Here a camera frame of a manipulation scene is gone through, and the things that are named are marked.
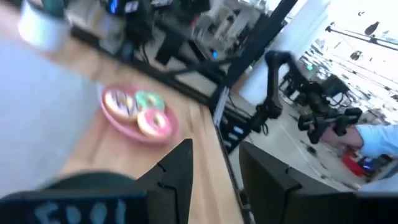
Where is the red floor object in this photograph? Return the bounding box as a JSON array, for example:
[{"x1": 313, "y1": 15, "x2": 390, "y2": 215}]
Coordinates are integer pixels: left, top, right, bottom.
[{"x1": 341, "y1": 148, "x2": 369, "y2": 177}]

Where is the black equipment box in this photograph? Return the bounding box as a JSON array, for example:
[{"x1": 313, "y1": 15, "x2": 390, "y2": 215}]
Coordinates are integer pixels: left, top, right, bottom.
[{"x1": 219, "y1": 104, "x2": 261, "y2": 155}]

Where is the large chocolate drizzle donut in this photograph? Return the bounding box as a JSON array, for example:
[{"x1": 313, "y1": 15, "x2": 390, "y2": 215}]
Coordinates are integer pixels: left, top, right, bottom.
[{"x1": 103, "y1": 88, "x2": 142, "y2": 123}]

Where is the black aluminium table frame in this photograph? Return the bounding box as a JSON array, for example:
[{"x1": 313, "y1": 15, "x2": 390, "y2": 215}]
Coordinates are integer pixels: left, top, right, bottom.
[{"x1": 70, "y1": 0, "x2": 299, "y2": 108}]

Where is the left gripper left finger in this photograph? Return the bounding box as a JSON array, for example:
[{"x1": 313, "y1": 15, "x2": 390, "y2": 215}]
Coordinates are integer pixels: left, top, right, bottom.
[{"x1": 136, "y1": 139, "x2": 194, "y2": 224}]

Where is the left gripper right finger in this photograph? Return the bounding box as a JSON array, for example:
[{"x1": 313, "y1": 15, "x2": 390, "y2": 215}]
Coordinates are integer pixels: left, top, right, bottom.
[{"x1": 238, "y1": 141, "x2": 355, "y2": 224}]

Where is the person's hand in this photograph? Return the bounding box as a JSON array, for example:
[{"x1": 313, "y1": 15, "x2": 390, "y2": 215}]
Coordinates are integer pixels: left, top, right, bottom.
[{"x1": 320, "y1": 124, "x2": 363, "y2": 149}]

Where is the large pink frosted donut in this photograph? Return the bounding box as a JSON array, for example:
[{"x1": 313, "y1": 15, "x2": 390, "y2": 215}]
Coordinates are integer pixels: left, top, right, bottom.
[{"x1": 136, "y1": 108, "x2": 174, "y2": 139}]

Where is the large green frosted donut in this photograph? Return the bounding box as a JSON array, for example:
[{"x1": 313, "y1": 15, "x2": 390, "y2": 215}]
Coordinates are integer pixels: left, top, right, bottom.
[{"x1": 134, "y1": 90, "x2": 165, "y2": 112}]

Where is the pink plate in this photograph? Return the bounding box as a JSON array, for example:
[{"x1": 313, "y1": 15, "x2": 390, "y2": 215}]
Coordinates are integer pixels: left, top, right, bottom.
[{"x1": 99, "y1": 84, "x2": 180, "y2": 146}]

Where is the grey woven placemat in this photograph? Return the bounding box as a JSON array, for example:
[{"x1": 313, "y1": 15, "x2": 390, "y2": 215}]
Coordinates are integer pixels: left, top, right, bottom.
[{"x1": 0, "y1": 40, "x2": 101, "y2": 197}]

